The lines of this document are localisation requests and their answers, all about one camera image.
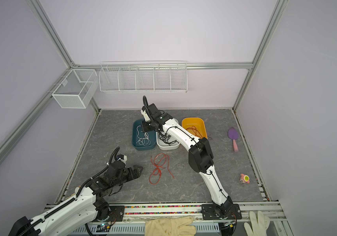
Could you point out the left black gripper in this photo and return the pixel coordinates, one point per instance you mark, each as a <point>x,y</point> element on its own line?
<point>137,174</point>

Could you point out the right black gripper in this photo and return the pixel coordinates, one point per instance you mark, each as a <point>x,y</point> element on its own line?
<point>145,126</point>

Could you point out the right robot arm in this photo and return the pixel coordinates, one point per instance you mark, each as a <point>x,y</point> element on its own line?
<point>200,157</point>

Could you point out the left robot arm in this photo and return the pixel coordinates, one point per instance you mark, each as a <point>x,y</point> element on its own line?
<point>85,205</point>

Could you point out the white plastic tub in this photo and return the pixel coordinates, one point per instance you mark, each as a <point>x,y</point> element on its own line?
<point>166,141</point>

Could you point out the teal plastic tub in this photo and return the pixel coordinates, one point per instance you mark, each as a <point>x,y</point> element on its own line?
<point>142,140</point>

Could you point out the yellow plastic tub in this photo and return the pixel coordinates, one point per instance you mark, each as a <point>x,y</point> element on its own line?
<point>195,126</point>

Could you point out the cream work glove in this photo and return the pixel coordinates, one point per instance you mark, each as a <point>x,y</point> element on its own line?
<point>181,226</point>

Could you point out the small white mesh basket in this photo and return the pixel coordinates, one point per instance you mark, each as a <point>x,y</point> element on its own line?
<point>76,89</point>

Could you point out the small pink toy figure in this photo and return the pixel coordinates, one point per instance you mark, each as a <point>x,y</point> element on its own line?
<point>245,179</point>

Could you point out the white rubber glove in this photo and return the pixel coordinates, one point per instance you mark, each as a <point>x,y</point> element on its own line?
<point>259,224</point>

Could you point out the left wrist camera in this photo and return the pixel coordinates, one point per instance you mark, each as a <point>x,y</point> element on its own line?
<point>121,157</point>

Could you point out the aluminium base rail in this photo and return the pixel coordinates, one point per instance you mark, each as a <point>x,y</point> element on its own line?
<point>130,219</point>

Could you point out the long white wire basket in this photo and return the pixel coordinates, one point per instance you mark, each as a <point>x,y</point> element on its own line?
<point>143,76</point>

